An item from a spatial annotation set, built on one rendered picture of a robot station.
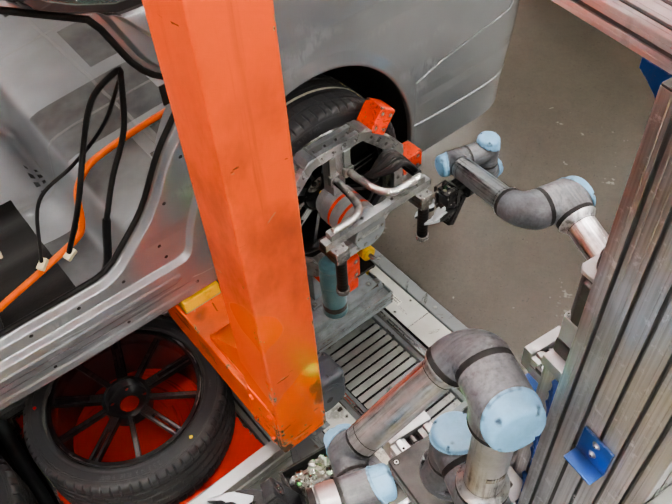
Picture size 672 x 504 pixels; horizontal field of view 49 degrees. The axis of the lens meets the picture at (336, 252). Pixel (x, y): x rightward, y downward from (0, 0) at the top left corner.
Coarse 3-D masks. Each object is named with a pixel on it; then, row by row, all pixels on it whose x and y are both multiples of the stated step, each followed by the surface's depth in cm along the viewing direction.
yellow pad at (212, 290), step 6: (216, 282) 242; (204, 288) 240; (210, 288) 241; (216, 288) 243; (198, 294) 239; (204, 294) 240; (210, 294) 242; (216, 294) 244; (186, 300) 238; (192, 300) 238; (198, 300) 240; (204, 300) 242; (180, 306) 242; (186, 306) 238; (192, 306) 240; (198, 306) 242; (186, 312) 240
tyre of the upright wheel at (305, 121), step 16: (320, 80) 240; (336, 80) 247; (288, 96) 231; (304, 96) 231; (320, 96) 231; (336, 96) 233; (352, 96) 238; (288, 112) 226; (304, 112) 225; (320, 112) 225; (336, 112) 228; (352, 112) 233; (304, 128) 223; (320, 128) 227; (304, 144) 227
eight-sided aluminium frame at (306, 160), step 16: (352, 128) 229; (368, 128) 231; (320, 144) 225; (336, 144) 224; (352, 144) 228; (384, 144) 240; (400, 144) 244; (304, 160) 221; (320, 160) 224; (304, 176) 223; (384, 176) 259; (400, 176) 256; (320, 256) 261
